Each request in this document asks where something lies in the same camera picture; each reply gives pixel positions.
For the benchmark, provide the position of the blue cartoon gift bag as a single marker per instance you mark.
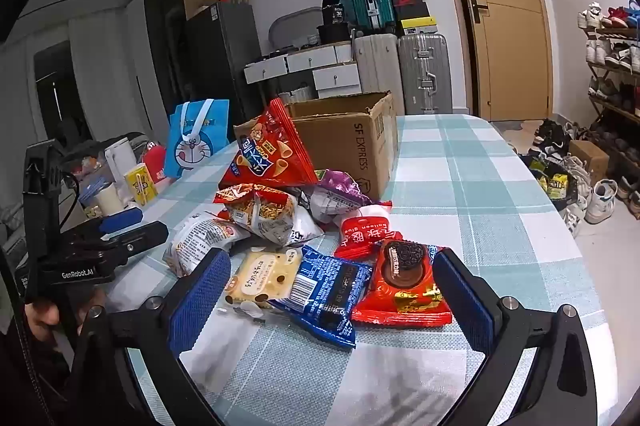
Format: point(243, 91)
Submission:
point(195, 140)

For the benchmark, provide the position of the small cardboard box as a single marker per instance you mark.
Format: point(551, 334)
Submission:
point(590, 158)

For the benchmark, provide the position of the red white snack packet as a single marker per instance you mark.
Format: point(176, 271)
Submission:
point(365, 231)

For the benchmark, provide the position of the white cup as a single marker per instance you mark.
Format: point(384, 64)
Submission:
point(110, 200)

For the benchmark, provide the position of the wooden door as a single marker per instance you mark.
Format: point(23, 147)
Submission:
point(500, 15)

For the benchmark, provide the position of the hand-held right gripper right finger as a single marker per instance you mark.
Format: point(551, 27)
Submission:
point(465, 301)

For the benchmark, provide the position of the yellow cheese-print packet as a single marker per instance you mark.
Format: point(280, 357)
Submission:
point(260, 278)

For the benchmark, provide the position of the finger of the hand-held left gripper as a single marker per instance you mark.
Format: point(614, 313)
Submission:
point(145, 238)
point(122, 220)

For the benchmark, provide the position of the silver purple snack bag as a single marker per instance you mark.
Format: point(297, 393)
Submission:
point(335, 193)

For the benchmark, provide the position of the black printed box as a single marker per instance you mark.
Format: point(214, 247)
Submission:
point(334, 18)

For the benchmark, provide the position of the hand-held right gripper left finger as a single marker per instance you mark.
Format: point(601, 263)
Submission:
point(200, 301)

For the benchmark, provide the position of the white kettle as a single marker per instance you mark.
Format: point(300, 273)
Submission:
point(120, 163)

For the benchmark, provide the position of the grey oval mirror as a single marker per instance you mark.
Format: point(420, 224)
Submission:
point(292, 28)

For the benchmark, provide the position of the yellow shoe box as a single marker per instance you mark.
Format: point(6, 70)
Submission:
point(419, 27)

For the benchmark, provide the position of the woven basket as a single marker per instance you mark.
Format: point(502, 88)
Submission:
point(297, 94)

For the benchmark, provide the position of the noodle snack bag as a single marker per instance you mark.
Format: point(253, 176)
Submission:
point(265, 213)

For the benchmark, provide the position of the red black shoe box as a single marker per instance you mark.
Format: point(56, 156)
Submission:
point(410, 8)

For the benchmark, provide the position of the red triangular snack bag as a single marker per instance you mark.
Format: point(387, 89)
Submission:
point(270, 150)

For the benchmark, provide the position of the black refrigerator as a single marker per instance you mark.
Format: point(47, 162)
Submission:
point(220, 60)

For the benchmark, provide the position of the beige suitcase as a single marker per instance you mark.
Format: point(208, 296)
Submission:
point(377, 73)

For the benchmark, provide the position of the person's left hand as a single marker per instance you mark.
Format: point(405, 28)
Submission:
point(42, 318)

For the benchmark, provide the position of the white drawer desk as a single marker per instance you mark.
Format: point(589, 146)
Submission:
point(310, 63)

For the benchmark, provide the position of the black trash bin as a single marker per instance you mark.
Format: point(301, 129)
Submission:
point(557, 188)

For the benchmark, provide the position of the white bread packet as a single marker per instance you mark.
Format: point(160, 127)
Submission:
point(200, 241)

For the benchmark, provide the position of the small yellow box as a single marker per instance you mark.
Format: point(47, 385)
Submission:
point(141, 185)

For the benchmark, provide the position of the blue snack packet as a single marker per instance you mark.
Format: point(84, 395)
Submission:
point(325, 296)

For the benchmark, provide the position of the white sneakers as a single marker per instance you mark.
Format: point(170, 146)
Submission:
point(602, 201)

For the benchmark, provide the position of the brown cardboard box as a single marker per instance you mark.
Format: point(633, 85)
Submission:
point(340, 145)

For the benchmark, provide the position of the silver suitcase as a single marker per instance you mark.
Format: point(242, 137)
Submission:
point(425, 73)

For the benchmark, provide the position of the shoe rack with shoes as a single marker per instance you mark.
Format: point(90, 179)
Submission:
point(612, 65)

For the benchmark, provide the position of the red chocolate cookie packet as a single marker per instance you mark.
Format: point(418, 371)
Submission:
point(400, 286)

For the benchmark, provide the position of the red round object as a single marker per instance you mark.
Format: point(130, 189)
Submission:
point(156, 163)

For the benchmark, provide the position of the pile of shoes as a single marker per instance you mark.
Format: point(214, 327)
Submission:
point(552, 138)

